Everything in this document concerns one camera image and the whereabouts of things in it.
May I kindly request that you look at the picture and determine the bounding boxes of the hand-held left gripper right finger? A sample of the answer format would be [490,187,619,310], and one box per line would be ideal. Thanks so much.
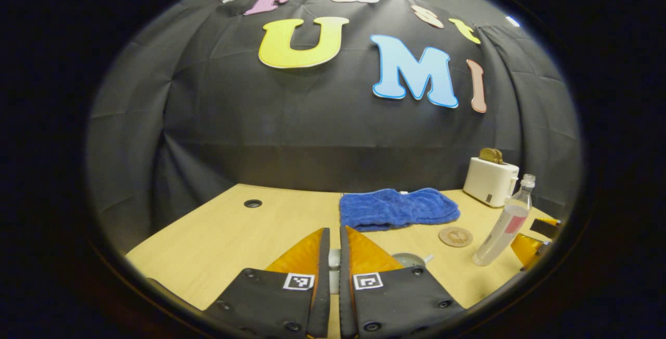
[339,225,466,338]

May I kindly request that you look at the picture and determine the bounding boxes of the clear water bottle red label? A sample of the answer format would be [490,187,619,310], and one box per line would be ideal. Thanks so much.
[472,174,536,267]

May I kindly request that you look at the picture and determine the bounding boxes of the white teacup lid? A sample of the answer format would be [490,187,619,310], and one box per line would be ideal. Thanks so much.
[328,249,341,294]

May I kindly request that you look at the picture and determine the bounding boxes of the white teacup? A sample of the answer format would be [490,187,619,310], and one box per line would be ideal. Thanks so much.
[392,252,435,270]

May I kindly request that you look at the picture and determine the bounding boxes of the blue towel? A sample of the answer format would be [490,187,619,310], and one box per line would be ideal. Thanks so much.
[339,188,461,232]

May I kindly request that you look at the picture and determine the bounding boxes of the round wooden coaster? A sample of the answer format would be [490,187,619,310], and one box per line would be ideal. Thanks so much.
[438,226,474,248]

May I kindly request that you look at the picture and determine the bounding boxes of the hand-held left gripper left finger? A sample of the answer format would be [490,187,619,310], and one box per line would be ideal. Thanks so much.
[203,227,331,338]

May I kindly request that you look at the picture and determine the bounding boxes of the white toaster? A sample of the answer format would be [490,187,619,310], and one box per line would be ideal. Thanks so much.
[463,157,520,208]

